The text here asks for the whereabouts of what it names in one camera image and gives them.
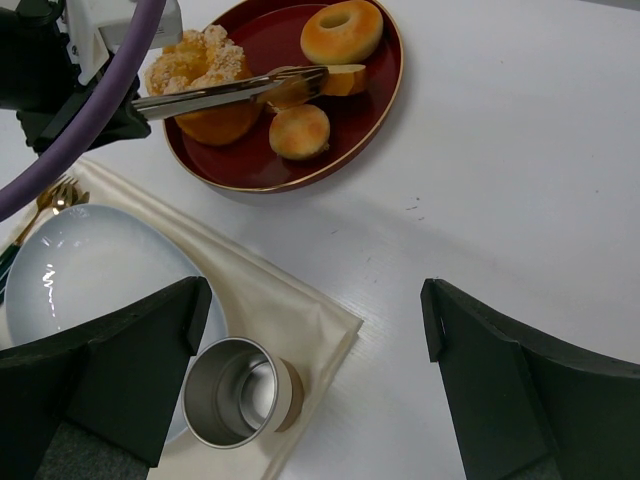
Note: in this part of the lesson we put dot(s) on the round wooden coaster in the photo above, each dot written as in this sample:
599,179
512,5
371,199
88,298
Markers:
297,397

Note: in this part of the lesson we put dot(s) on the dark red round tray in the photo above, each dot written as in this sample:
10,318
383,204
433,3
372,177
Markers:
269,33

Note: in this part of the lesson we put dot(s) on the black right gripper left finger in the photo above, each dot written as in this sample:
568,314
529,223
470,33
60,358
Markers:
96,401

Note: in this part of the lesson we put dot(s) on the cream cloth placemat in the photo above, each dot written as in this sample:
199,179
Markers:
289,319

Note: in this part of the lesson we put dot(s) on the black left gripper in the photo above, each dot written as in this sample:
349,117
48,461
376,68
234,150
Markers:
41,84

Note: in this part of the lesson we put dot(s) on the gold spoon green handle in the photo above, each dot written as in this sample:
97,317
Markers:
26,223

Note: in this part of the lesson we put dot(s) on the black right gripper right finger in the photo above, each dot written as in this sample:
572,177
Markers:
525,404

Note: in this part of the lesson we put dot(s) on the sliced bread piece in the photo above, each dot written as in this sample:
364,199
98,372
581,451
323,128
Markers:
304,83

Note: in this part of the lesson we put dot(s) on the small round bun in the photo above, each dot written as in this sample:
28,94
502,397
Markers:
300,133

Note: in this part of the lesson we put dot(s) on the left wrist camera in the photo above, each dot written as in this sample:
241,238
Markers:
96,29

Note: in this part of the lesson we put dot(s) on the metal tongs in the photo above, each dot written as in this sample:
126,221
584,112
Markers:
171,105

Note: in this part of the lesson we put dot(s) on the steel cup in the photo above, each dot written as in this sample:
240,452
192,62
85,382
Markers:
235,393

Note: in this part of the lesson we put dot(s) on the gold fork green handle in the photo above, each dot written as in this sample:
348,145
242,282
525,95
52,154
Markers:
61,195

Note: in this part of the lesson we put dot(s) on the ring-shaped bread donut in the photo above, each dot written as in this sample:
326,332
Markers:
342,33

